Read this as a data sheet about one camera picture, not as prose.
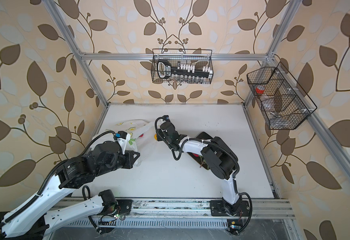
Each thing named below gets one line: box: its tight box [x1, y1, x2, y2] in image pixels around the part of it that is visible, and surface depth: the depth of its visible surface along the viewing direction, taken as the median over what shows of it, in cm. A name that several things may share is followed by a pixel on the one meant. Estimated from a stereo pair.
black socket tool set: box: [157, 59, 213, 81], surface depth 85 cm
